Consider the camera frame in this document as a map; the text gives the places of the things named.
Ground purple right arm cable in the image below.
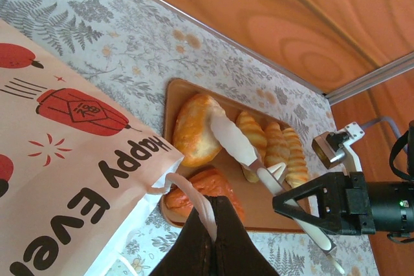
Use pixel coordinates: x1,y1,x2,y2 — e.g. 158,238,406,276
358,116,408,134

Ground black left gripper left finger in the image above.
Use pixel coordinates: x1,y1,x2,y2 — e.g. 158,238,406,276
148,206,217,276

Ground brown rectangular tray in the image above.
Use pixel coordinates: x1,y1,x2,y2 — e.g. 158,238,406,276
160,78,311,233

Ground striped golden fake croissant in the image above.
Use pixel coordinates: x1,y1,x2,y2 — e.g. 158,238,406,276
263,122,290,169
235,110,268,184

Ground orange-red fake bun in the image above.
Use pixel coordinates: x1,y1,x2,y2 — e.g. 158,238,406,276
164,166,246,225

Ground red and white paper bag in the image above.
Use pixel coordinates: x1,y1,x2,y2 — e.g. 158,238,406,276
0,19,217,276

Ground thin aluminium table edge rail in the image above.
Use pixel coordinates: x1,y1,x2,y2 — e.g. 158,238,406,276
93,0,328,98

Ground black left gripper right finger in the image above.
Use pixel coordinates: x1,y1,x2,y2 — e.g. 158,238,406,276
212,195,279,276

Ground ridged spiral fake bread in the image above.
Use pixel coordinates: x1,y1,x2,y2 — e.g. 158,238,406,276
281,127,310,189

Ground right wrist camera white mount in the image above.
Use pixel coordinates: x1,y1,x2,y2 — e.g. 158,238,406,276
311,122,366,173

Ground aluminium frame post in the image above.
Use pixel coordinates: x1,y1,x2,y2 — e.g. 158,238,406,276
324,51,414,106

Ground large round fake bread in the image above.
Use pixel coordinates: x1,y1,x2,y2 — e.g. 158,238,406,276
172,93,227,169

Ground white-tipped metal tongs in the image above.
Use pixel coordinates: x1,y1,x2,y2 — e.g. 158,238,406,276
209,110,346,275

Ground floral patterned tablecloth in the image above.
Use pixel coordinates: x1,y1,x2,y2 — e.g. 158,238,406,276
0,0,379,276

